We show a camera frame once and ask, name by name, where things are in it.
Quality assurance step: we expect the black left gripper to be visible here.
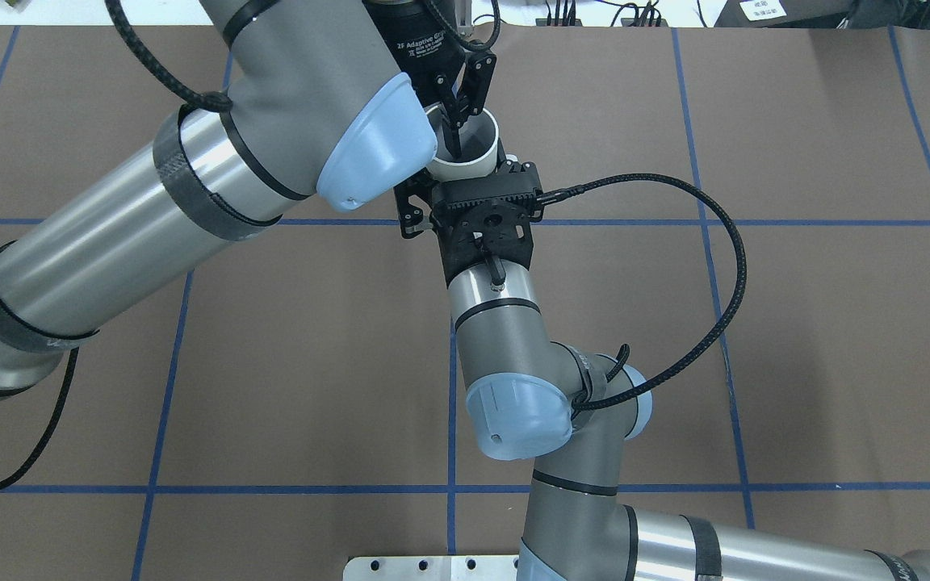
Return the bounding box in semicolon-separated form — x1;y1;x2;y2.
364;1;498;159

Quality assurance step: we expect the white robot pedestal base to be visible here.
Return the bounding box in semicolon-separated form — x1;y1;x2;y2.
342;555;522;580

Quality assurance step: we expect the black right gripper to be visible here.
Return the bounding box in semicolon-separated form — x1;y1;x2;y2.
394;161;538;286

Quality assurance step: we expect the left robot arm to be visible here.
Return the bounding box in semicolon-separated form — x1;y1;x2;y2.
0;1;499;401

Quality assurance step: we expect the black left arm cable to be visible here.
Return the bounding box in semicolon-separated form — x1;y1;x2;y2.
0;0;233;501

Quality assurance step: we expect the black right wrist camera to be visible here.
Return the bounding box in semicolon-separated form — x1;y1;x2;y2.
429;169;543;228

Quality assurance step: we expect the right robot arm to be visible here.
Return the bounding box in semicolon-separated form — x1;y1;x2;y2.
394;161;930;580

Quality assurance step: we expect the white cup with handle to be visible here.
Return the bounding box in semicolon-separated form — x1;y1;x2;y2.
425;104;517;182

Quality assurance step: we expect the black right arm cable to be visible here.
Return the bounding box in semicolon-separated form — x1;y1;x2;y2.
542;173;747;420

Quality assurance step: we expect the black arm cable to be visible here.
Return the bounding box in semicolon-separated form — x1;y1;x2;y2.
542;173;747;420
0;0;233;501

